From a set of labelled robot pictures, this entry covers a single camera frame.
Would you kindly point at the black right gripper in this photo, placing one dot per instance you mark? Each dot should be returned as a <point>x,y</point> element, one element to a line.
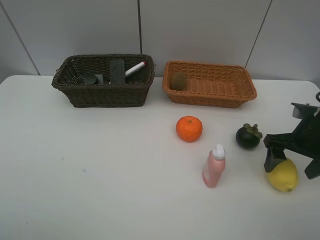
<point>304,140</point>

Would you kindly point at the yellow lemon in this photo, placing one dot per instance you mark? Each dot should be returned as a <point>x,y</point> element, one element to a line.
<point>284,177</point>

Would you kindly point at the dark purple mangosteen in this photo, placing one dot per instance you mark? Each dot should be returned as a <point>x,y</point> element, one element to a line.
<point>248,137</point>

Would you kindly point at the pink lotion bottle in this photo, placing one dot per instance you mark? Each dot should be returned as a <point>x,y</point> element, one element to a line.
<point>214,166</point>

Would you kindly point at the orange mandarin fruit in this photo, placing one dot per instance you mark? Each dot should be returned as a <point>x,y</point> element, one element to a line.
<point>189,128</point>

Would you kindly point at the brown kiwi fruit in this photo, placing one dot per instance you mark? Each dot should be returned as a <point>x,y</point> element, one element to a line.
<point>178,81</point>

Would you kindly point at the grey felt whiteboard eraser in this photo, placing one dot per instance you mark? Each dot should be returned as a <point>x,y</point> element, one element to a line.
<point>117,71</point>

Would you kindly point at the black square bottle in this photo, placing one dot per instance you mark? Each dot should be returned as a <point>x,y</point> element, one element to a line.
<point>93,79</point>

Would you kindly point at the orange wicker basket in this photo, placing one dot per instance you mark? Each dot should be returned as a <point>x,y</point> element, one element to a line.
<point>214,85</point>

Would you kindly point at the white red-capped marker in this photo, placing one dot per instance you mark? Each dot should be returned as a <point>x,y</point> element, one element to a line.
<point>135,68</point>

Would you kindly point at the dark brown wicker basket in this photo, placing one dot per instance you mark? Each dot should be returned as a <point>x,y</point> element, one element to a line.
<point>131,94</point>

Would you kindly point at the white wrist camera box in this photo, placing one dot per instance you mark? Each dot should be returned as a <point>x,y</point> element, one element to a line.
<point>302,111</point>

